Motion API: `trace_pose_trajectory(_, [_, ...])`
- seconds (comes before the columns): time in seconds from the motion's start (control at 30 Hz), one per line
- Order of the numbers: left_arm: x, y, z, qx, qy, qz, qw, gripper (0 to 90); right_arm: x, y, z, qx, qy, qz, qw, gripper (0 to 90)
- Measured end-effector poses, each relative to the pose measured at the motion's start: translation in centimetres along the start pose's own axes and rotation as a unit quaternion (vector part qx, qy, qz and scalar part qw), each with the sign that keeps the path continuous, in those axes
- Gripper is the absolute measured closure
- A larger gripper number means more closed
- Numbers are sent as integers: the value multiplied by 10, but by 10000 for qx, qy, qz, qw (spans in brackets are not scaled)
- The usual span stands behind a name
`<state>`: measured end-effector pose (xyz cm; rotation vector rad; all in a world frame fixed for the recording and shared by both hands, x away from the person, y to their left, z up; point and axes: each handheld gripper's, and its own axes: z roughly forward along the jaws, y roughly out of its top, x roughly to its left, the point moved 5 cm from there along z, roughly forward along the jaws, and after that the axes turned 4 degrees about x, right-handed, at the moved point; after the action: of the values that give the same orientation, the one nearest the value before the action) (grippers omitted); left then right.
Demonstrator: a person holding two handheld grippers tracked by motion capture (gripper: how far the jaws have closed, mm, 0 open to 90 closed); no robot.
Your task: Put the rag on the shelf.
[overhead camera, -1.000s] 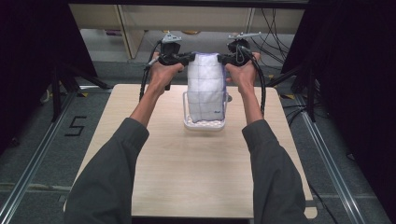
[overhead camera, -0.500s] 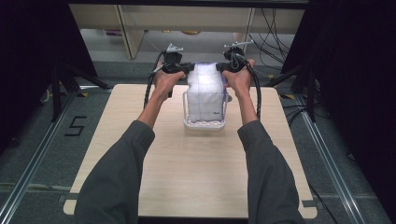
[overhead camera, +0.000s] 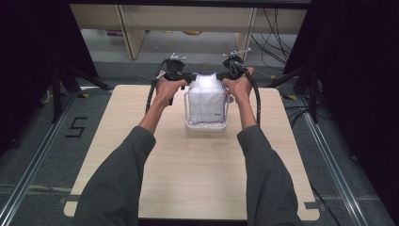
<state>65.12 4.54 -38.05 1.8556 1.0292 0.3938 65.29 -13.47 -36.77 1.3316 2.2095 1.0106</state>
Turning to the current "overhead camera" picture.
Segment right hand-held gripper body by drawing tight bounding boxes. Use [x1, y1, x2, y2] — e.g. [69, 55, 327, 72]
[221, 47, 253, 81]

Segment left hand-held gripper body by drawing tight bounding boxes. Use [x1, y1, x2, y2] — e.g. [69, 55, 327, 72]
[163, 52, 189, 83]

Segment white cloth with purple edge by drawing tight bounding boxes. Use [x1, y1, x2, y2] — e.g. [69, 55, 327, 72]
[187, 72, 229, 125]

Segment white plastic rack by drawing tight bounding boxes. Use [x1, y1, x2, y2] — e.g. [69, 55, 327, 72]
[184, 89, 232, 133]

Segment person's right hand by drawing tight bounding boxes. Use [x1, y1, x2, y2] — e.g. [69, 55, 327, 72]
[222, 66, 255, 106]

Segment person's left hand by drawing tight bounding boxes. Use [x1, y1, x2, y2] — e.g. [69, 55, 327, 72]
[154, 76, 188, 109]

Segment pale wooden desk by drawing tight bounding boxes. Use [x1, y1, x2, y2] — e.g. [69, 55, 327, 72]
[69, 4, 309, 62]

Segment black metal stand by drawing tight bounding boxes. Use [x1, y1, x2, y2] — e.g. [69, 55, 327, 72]
[266, 64, 320, 124]
[51, 63, 111, 124]

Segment dark curtain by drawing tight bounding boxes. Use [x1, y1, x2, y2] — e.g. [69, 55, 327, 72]
[283, 0, 399, 218]
[0, 0, 99, 158]

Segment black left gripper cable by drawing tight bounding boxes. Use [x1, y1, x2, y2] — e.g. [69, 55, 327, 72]
[144, 58, 168, 115]

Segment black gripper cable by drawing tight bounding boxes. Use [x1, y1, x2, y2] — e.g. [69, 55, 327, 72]
[232, 61, 263, 128]
[144, 58, 168, 115]

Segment thin white floor cable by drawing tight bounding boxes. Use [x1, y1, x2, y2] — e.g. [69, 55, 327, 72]
[253, 69, 275, 79]

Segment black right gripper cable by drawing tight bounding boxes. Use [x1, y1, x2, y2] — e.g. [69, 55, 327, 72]
[232, 61, 263, 128]

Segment bundle of black cables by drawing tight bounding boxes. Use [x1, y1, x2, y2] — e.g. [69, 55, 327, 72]
[249, 8, 299, 71]

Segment black floor cables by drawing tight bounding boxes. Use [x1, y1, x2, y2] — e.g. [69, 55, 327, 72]
[284, 104, 316, 127]

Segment aluminium floor rail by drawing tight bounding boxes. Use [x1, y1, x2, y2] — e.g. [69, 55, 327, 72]
[295, 93, 370, 226]
[0, 92, 79, 226]

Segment black floor cable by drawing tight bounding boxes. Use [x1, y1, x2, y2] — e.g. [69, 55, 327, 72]
[310, 184, 343, 226]

